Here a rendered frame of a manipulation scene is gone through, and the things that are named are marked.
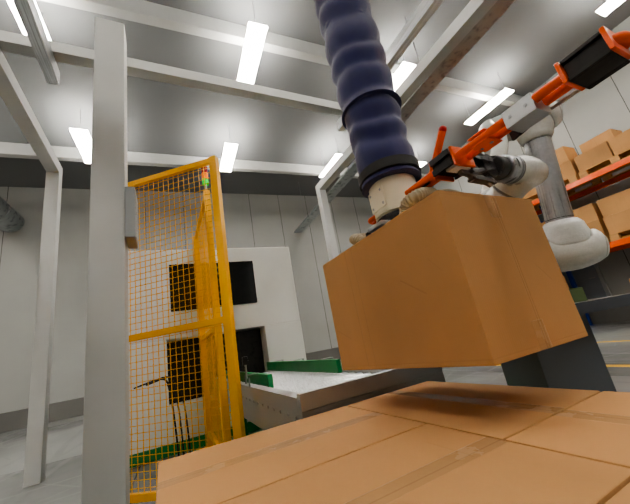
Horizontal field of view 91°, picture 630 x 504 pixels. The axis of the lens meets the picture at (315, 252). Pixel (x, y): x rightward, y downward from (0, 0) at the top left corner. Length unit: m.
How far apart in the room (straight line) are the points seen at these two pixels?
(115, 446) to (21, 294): 9.25
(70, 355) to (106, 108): 8.55
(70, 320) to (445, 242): 10.10
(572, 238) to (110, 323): 2.08
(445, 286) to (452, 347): 0.14
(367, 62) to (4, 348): 10.34
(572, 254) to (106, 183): 2.25
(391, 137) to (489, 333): 0.72
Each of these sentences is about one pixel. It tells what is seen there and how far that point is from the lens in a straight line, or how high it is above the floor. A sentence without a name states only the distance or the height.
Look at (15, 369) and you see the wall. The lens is 10.64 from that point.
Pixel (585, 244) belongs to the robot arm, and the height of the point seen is 0.96.
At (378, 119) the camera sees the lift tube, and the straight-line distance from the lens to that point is 1.21.
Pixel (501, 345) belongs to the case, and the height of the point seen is 0.71.
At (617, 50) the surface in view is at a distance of 0.85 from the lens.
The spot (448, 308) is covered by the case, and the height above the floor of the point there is 0.80.
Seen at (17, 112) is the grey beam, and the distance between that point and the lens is 3.92.
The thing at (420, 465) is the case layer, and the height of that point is 0.54.
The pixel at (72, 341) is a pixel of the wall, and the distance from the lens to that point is 10.36.
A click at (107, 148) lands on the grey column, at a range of 2.19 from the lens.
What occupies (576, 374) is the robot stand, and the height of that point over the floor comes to 0.50.
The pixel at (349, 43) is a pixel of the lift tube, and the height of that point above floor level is 1.86.
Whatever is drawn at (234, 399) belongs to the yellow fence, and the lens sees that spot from 1.93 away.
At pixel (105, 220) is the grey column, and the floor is 1.57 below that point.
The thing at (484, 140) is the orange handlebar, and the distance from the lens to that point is 0.93.
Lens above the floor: 0.79
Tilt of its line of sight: 16 degrees up
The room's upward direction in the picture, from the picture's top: 10 degrees counter-clockwise
